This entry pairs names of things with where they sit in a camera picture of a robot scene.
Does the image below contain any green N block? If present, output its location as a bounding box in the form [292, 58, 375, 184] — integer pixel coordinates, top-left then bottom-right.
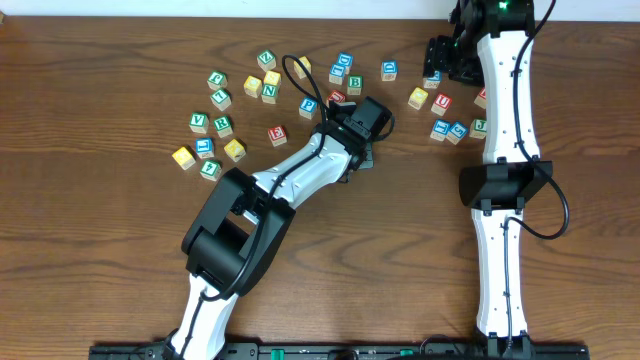
[261, 84, 279, 104]

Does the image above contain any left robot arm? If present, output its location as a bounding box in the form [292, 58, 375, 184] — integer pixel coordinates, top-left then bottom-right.
[163, 116, 381, 359]

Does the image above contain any green 4 block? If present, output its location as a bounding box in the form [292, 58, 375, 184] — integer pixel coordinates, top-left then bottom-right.
[200, 160, 221, 181]

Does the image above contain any yellow block right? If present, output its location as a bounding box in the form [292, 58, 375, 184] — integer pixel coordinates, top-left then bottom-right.
[408, 87, 429, 110]

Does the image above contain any red M block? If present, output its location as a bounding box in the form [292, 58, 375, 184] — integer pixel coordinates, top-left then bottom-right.
[474, 88, 487, 109]

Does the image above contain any red E block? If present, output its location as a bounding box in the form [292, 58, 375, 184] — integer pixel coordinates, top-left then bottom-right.
[268, 126, 287, 147]

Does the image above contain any yellow block far left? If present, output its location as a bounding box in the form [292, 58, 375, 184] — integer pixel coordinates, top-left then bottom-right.
[172, 147, 196, 170]

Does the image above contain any yellow block lower middle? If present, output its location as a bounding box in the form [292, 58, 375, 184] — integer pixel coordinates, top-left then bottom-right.
[224, 139, 246, 162]

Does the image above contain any green V block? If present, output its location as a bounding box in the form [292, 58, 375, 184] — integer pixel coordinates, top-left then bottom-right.
[189, 112, 209, 134]

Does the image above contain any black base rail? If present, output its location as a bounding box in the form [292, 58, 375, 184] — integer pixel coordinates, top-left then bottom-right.
[88, 340, 590, 360]

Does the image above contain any red U block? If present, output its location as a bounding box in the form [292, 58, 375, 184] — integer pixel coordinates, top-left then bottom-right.
[431, 93, 452, 116]

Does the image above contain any blue L block lower left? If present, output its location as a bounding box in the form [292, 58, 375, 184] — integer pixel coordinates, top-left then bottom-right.
[195, 138, 215, 159]

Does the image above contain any green Z block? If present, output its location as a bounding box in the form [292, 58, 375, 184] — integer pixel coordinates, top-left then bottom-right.
[257, 50, 277, 72]

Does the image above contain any yellow block top centre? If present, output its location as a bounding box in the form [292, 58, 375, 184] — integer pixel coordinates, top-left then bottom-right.
[294, 56, 312, 79]

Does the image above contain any green R block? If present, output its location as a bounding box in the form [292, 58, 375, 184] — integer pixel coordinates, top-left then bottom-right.
[213, 116, 233, 138]

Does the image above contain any blue D block right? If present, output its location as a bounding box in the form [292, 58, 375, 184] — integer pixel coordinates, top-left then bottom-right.
[381, 61, 398, 82]

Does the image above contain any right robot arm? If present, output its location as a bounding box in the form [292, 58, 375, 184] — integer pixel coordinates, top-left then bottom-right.
[424, 0, 558, 359]

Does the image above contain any blue P block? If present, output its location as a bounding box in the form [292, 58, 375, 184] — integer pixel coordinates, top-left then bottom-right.
[299, 97, 318, 120]

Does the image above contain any green B block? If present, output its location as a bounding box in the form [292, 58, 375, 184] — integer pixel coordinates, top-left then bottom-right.
[347, 75, 363, 96]

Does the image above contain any yellow block above N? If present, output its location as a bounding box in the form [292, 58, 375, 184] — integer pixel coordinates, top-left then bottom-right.
[264, 70, 282, 88]

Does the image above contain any blue X block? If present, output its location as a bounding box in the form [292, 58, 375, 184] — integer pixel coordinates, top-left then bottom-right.
[423, 71, 442, 89]

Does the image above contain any green 7 block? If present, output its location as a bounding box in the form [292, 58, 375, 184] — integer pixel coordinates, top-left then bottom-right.
[210, 89, 232, 111]

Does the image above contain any yellow block left of N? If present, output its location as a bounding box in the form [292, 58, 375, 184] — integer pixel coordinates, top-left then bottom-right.
[243, 75, 263, 98]

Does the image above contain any blue d block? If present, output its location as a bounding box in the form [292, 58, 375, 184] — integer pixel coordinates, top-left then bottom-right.
[381, 61, 398, 82]
[336, 52, 354, 74]

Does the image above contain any green J block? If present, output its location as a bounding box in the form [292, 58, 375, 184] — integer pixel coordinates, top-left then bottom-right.
[469, 119, 487, 139]

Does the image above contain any blue D block upper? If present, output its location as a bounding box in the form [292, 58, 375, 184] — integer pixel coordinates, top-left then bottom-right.
[336, 52, 354, 74]

